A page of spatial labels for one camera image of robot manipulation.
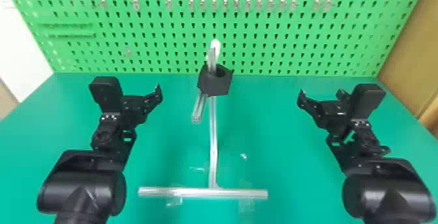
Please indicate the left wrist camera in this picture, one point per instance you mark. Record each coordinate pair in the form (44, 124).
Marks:
(106, 93)

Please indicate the white panel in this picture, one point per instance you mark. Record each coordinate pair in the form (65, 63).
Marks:
(20, 57)

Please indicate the black nut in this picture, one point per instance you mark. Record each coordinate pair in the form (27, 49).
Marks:
(214, 81)

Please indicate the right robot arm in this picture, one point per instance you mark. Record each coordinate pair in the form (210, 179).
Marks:
(383, 187)

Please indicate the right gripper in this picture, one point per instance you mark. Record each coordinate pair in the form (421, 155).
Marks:
(334, 115)

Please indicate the metal stand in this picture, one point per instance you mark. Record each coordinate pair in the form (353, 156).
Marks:
(213, 150)

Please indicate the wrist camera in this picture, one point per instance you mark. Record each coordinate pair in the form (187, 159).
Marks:
(106, 93)
(366, 98)

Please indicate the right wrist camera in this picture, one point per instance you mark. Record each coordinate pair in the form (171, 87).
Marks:
(366, 98)

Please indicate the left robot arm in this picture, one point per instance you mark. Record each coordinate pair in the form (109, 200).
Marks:
(82, 184)

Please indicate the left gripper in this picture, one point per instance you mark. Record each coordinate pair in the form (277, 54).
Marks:
(134, 109)

